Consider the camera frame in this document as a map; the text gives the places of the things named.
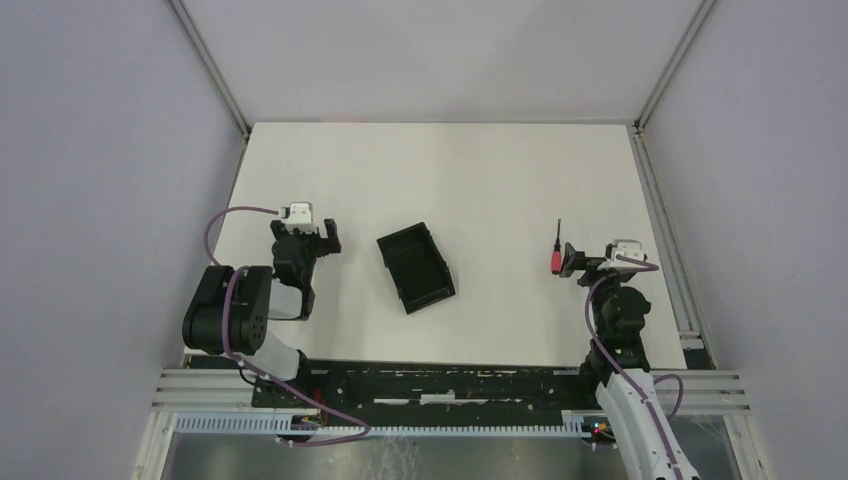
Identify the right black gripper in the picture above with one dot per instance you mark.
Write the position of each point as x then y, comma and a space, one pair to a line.
589, 264

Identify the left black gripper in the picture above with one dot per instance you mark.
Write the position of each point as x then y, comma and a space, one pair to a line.
309, 240

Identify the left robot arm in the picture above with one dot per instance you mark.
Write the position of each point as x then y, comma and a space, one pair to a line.
229, 312

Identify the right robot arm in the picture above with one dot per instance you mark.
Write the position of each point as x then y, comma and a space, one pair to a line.
616, 369

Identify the black plastic bin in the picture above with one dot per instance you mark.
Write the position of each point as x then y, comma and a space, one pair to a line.
418, 270

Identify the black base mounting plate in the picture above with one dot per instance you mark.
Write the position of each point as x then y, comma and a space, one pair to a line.
383, 394

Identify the red handled screwdriver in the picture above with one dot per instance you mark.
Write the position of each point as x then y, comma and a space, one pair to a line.
556, 256

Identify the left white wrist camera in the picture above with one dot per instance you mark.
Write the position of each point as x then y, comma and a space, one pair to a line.
297, 218

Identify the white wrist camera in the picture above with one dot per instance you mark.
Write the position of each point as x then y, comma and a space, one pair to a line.
297, 218
624, 253

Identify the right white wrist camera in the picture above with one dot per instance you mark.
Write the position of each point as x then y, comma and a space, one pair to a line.
624, 253

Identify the white slotted cable duct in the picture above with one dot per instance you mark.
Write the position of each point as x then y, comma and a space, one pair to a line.
287, 425

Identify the aluminium front rail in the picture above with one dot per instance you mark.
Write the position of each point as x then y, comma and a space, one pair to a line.
706, 392

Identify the left aluminium corner post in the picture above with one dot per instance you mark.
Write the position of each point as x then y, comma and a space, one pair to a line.
211, 68

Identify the aluminium corner post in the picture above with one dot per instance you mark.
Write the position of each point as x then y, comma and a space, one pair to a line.
211, 68
683, 45

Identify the right aluminium corner post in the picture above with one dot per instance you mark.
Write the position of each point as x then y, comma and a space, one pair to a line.
683, 45

